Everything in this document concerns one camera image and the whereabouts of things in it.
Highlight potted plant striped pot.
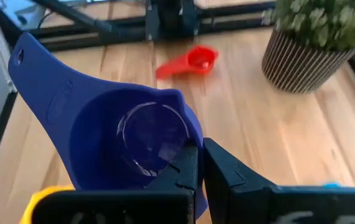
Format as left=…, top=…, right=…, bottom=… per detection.
left=260, top=0, right=355, bottom=95

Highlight yellow measuring cup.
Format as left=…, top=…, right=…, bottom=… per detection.
left=18, top=185, right=75, bottom=224

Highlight red measuring cup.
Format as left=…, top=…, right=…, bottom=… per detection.
left=155, top=45, right=220, bottom=80

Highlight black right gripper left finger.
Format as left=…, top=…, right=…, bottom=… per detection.
left=30, top=141, right=200, bottom=224

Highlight dark blue measuring cup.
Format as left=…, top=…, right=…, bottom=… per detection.
left=7, top=32, right=209, bottom=220

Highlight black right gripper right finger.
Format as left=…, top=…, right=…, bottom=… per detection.
left=203, top=138, right=355, bottom=224

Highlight silver aluminium rail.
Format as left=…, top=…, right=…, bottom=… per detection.
left=0, top=16, right=19, bottom=94

